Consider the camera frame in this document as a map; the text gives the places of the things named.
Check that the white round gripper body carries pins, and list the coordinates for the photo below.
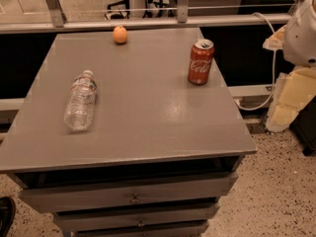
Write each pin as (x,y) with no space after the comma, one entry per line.
(302,39)

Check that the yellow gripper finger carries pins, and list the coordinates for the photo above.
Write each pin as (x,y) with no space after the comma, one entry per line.
(292,93)
(275,41)

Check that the clear plastic water bottle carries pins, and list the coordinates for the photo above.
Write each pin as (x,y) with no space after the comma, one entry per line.
(81,102)

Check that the red cola can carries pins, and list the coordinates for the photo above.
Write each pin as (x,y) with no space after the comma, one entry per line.
(202,53)

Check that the orange fruit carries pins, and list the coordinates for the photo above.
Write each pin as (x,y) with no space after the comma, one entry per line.
(120,34)

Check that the bottom drawer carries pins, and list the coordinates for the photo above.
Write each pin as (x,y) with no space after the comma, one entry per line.
(177,229)

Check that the grey drawer cabinet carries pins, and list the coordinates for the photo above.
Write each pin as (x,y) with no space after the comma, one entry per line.
(149,121)

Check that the middle drawer with knob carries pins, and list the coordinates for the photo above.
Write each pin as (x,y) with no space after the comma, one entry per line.
(137,217)

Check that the drawer with knob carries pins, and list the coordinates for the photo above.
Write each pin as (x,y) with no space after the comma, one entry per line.
(115,194)
(137,217)

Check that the top drawer with knob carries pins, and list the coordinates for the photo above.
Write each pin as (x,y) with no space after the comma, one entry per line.
(115,194)

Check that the black shoe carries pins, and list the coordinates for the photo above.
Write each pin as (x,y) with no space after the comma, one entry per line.
(7,214)

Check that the metal railing frame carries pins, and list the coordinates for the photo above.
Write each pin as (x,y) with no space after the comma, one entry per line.
(61,16)

